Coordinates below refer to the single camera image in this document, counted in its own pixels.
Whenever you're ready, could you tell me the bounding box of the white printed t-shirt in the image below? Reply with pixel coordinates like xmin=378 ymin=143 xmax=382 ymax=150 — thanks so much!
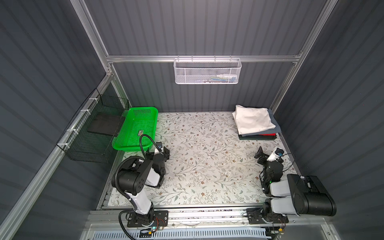
xmin=233 ymin=105 xmax=276 ymax=135

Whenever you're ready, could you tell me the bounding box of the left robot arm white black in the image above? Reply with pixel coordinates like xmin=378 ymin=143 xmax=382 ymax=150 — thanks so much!
xmin=111 ymin=147 xmax=170 ymax=218

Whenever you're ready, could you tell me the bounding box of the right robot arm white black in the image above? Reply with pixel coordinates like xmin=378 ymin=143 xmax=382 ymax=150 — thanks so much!
xmin=255 ymin=147 xmax=337 ymax=224

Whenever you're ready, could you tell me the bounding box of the red folded t-shirt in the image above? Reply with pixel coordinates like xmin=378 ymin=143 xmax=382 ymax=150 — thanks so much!
xmin=259 ymin=134 xmax=277 ymax=137

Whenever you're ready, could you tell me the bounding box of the grey folded t-shirt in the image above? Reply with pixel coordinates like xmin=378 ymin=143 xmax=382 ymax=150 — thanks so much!
xmin=242 ymin=109 xmax=282 ymax=137

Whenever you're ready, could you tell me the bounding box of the green plastic basket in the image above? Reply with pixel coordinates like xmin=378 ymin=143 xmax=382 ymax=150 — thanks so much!
xmin=112 ymin=107 xmax=159 ymax=152

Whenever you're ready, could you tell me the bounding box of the white bottle in basket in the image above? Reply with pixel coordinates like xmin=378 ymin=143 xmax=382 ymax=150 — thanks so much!
xmin=217 ymin=74 xmax=238 ymax=82

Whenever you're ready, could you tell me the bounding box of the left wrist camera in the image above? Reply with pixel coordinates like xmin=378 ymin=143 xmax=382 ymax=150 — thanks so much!
xmin=156 ymin=142 xmax=163 ymax=152

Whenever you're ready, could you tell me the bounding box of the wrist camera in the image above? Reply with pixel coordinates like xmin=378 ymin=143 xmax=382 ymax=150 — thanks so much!
xmin=267 ymin=148 xmax=285 ymax=162
xmin=156 ymin=142 xmax=163 ymax=152

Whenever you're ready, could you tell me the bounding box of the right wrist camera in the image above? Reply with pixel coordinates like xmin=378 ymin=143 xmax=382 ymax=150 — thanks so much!
xmin=267 ymin=148 xmax=285 ymax=162

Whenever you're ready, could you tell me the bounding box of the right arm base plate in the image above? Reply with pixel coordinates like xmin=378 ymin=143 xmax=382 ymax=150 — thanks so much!
xmin=243 ymin=205 xmax=289 ymax=225

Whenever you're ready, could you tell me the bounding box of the black corrugated cable hose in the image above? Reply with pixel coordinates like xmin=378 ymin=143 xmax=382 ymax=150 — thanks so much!
xmin=111 ymin=134 xmax=160 ymax=240

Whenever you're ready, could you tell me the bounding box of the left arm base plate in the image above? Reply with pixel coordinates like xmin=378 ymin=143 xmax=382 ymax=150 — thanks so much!
xmin=127 ymin=210 xmax=169 ymax=228

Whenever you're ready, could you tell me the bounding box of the black wire side basket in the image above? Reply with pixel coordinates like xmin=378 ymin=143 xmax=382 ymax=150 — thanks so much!
xmin=57 ymin=90 xmax=130 ymax=164

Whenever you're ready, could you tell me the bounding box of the aluminium front rail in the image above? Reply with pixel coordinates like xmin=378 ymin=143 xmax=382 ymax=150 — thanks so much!
xmin=84 ymin=204 xmax=329 ymax=231

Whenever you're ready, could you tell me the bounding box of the white vented cable duct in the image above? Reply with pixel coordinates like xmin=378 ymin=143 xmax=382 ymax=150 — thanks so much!
xmin=91 ymin=227 xmax=268 ymax=240

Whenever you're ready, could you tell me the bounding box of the white wire mesh basket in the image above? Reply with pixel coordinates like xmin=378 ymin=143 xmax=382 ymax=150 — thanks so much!
xmin=173 ymin=58 xmax=242 ymax=85

